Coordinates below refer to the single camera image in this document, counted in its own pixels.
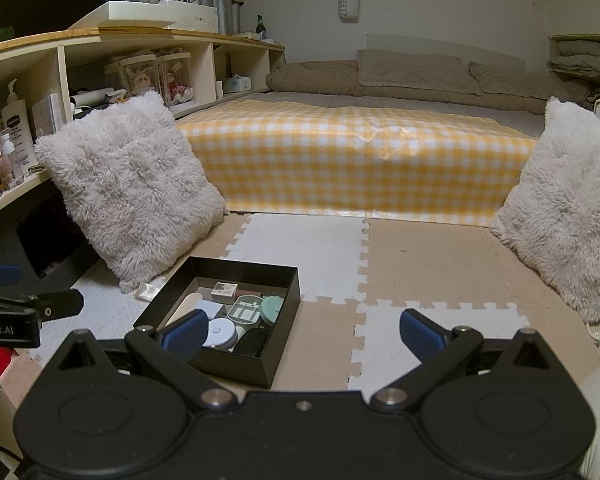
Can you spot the cream wall shelf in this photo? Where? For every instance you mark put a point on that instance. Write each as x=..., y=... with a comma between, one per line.
x=580, y=36

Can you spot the small clear spray bottle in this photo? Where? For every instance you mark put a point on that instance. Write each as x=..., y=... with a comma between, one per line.
x=7, y=157

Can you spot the cream wooden shelf unit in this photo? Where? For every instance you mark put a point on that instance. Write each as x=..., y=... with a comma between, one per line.
x=205, y=70

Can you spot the black storage cube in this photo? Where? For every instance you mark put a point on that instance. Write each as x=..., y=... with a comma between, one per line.
x=40, y=240

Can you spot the green round lid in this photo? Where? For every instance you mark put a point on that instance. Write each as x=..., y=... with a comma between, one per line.
x=272, y=307

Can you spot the light wooden piece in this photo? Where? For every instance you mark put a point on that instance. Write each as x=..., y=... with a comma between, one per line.
x=190, y=305

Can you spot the grey ribbed box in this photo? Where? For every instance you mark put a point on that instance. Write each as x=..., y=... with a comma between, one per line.
x=47, y=112

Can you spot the brown flat pillow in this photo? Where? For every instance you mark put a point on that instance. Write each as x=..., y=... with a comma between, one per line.
x=410, y=70
x=515, y=80

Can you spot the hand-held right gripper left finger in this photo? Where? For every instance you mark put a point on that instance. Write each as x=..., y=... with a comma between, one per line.
x=185, y=330

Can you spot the small brown white tube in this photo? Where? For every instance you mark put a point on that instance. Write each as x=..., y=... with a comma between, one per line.
x=224, y=290

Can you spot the fluffy white pillow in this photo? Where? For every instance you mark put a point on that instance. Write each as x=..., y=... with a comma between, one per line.
x=565, y=210
x=130, y=185

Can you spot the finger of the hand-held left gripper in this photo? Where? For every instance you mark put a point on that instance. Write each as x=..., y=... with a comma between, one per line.
x=0, y=275
x=60, y=304

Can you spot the dark clothing heap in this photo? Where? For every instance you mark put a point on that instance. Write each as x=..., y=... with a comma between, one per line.
x=595, y=95

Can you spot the black cardboard box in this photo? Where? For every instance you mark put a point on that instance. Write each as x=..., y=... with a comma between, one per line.
x=282, y=330

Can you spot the white paper roll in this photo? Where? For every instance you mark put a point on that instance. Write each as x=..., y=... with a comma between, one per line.
x=92, y=96

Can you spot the green glass bottle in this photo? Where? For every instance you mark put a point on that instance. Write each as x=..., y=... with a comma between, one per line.
x=260, y=27

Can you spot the tissue box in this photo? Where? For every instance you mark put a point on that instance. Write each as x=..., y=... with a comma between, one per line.
x=237, y=84

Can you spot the white storage box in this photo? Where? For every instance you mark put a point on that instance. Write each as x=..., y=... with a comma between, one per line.
x=145, y=12

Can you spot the bunny doll in clear case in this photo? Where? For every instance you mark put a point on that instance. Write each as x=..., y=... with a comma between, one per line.
x=140, y=77
x=175, y=80

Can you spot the grey-green plastic bracket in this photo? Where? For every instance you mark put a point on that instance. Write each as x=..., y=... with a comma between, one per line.
x=245, y=310

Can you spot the black oval case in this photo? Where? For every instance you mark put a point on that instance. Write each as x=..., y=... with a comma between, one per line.
x=252, y=344

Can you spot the white round tape measure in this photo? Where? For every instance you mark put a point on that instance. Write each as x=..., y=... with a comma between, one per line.
x=220, y=332

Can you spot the white headboard panel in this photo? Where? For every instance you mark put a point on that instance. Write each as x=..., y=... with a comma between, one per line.
x=495, y=57

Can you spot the white lotion pump bottle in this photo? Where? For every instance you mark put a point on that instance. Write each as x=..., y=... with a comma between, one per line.
x=17, y=130

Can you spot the yellow checkered mattress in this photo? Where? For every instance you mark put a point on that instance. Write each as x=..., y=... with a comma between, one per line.
x=355, y=160

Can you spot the folded bedding stack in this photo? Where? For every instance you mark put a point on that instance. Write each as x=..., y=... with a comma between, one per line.
x=580, y=55

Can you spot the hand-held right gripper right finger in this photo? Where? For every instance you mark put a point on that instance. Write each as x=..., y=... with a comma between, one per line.
x=422, y=332

